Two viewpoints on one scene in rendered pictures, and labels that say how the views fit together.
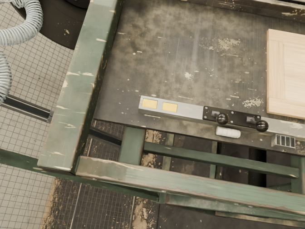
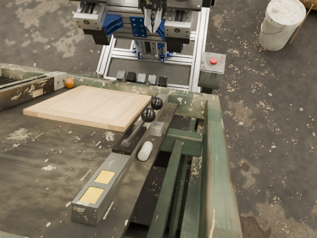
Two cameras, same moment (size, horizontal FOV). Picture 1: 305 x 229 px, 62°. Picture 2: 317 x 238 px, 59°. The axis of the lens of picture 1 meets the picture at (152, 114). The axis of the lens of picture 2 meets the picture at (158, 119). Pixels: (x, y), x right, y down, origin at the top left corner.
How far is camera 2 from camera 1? 0.69 m
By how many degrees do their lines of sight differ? 70
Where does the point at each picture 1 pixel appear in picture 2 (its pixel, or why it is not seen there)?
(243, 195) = (220, 145)
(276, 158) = not seen: outside the picture
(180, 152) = (163, 206)
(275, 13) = (7, 103)
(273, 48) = (51, 112)
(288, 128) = not seen: hidden behind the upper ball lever
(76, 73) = not seen: outside the picture
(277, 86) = (97, 119)
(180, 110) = (112, 168)
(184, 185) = (223, 176)
